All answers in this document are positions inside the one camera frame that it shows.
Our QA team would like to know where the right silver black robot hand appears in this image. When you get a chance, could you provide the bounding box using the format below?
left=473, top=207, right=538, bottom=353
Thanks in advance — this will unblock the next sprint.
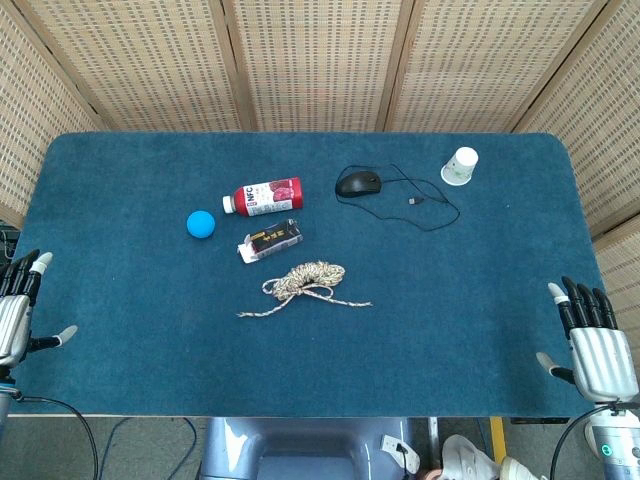
left=535, top=275, right=640, bottom=404

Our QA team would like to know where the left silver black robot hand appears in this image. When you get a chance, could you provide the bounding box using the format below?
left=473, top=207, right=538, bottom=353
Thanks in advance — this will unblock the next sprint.
left=0, top=248, right=80, bottom=371

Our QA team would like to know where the speckled beige braided rope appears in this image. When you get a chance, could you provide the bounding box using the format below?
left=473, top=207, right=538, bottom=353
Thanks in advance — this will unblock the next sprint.
left=235, top=259, right=374, bottom=319

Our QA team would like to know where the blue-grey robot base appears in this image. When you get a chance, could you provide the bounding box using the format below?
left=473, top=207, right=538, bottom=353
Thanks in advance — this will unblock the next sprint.
left=199, top=417, right=421, bottom=480

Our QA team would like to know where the blue felt table mat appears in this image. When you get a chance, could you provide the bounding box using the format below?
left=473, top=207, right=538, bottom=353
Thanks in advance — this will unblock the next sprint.
left=9, top=131, right=634, bottom=419

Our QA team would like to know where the white sneaker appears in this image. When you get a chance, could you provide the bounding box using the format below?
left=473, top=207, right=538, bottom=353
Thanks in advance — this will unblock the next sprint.
left=442, top=433, right=502, bottom=480
left=501, top=455, right=542, bottom=480

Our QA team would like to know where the blue foam ball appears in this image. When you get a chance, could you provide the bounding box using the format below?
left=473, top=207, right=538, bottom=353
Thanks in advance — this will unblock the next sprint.
left=186, top=210, right=217, bottom=240

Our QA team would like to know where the white floral paper cup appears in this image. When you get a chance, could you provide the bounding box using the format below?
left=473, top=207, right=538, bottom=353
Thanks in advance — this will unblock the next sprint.
left=440, top=146, right=480, bottom=187

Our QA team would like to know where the red juice bottle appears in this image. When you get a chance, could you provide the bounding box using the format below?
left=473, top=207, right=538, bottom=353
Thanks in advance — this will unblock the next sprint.
left=222, top=175, right=305, bottom=218

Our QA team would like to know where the woven bamboo folding screen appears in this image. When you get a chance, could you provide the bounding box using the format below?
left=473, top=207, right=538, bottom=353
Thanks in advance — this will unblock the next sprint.
left=0, top=0, right=640, bottom=451

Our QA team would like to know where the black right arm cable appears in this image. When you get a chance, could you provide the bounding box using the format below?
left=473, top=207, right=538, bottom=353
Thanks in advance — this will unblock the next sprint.
left=549, top=403, right=619, bottom=480

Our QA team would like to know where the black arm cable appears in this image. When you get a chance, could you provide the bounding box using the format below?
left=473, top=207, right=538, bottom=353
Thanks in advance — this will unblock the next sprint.
left=549, top=403, right=619, bottom=480
left=9, top=392, right=100, bottom=480

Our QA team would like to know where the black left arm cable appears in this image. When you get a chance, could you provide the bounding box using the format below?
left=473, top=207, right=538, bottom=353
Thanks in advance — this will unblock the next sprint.
left=9, top=392, right=100, bottom=480

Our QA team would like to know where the blue floor cable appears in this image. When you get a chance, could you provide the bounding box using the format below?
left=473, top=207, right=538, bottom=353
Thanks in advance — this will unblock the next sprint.
left=97, top=417, right=199, bottom=480

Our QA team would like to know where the black wired computer mouse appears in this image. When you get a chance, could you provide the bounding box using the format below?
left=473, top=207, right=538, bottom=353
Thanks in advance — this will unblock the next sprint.
left=333, top=163, right=462, bottom=233

